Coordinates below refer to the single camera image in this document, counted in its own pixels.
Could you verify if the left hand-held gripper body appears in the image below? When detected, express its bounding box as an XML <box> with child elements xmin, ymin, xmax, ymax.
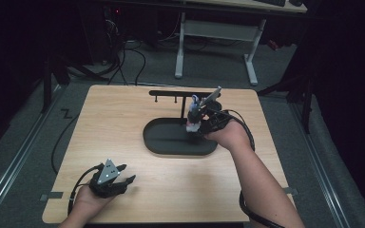
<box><xmin>88</xmin><ymin>159</ymin><xmax>129</xmax><ymax>200</ymax></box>

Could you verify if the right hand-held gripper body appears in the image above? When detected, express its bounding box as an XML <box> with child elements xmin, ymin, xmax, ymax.
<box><xmin>196</xmin><ymin>85</ymin><xmax>236</xmax><ymax>137</ymax></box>

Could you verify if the black key rack with tray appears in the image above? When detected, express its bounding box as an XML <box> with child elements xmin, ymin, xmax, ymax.
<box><xmin>143</xmin><ymin>89</ymin><xmax>222</xmax><ymax>157</ymax></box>

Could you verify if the person's right hand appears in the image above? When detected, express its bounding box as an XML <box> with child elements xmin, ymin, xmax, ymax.
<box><xmin>203</xmin><ymin>119</ymin><xmax>255</xmax><ymax>152</ymax></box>

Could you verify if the person's left hand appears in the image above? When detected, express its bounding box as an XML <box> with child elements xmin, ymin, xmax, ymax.
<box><xmin>74</xmin><ymin>184</ymin><xmax>118</xmax><ymax>217</ymax></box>

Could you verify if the grey tape strip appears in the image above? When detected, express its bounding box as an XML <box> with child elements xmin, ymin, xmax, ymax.
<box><xmin>39</xmin><ymin>191</ymin><xmax>65</xmax><ymax>202</ymax></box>
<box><xmin>282</xmin><ymin>186</ymin><xmax>299</xmax><ymax>196</ymax></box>

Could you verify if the white-legged desk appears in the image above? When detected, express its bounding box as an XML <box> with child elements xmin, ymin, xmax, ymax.
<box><xmin>174</xmin><ymin>0</ymin><xmax>308</xmax><ymax>87</ymax></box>

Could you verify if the dark metal stand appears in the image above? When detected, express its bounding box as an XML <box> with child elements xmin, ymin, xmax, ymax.
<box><xmin>257</xmin><ymin>70</ymin><xmax>316</xmax><ymax>135</ymax></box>

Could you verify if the small red object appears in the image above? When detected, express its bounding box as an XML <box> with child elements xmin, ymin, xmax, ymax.
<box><xmin>266</xmin><ymin>39</ymin><xmax>280</xmax><ymax>51</ymax></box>

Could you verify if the black metal stand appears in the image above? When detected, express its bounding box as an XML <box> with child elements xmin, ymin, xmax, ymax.
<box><xmin>40</xmin><ymin>51</ymin><xmax>109</xmax><ymax>114</ymax></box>

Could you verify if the dark computer tower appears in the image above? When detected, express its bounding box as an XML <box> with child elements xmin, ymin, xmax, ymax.
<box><xmin>101</xmin><ymin>4</ymin><xmax>126</xmax><ymax>66</ymax></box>

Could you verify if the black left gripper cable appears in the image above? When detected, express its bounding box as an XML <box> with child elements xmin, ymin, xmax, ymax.
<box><xmin>67</xmin><ymin>162</ymin><xmax>105</xmax><ymax>217</ymax></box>

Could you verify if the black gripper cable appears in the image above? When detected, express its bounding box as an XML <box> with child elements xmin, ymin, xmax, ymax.
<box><xmin>67</xmin><ymin>162</ymin><xmax>105</xmax><ymax>217</ymax></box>
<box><xmin>215</xmin><ymin>108</ymin><xmax>287</xmax><ymax>228</ymax></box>

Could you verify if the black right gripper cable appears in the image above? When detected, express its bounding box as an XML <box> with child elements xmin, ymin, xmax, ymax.
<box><xmin>215</xmin><ymin>108</ymin><xmax>287</xmax><ymax>228</ymax></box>

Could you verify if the black floor cable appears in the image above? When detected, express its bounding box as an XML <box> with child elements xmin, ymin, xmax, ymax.
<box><xmin>50</xmin><ymin>113</ymin><xmax>80</xmax><ymax>175</ymax></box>

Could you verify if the bundle of black cables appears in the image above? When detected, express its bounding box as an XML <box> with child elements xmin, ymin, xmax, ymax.
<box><xmin>106</xmin><ymin>37</ymin><xmax>147</xmax><ymax>87</ymax></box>

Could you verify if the metal floor rail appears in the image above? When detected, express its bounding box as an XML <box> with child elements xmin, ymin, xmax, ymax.
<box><xmin>0</xmin><ymin>85</ymin><xmax>65</xmax><ymax>224</ymax></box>
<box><xmin>288</xmin><ymin>101</ymin><xmax>354</xmax><ymax>228</ymax></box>

